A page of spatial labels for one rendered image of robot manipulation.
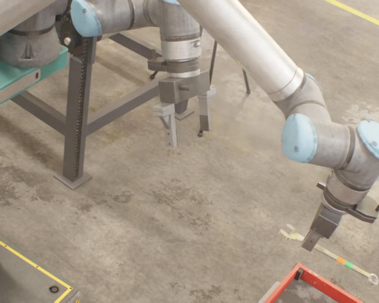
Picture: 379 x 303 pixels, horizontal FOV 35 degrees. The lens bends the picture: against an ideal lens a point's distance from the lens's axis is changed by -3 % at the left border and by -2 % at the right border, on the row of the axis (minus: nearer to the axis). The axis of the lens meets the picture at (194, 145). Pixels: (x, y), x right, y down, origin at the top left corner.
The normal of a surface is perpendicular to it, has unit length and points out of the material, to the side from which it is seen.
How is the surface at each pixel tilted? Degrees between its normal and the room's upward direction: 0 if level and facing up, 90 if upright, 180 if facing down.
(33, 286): 0
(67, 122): 90
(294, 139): 84
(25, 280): 0
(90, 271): 0
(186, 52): 67
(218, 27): 99
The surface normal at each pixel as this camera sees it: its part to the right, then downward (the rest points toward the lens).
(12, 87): 0.85, 0.42
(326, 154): 0.09, 0.46
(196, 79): 0.80, 0.12
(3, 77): 0.17, -0.78
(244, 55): -0.15, 0.73
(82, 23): -0.79, 0.33
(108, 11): 0.64, 0.24
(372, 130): 0.36, -0.69
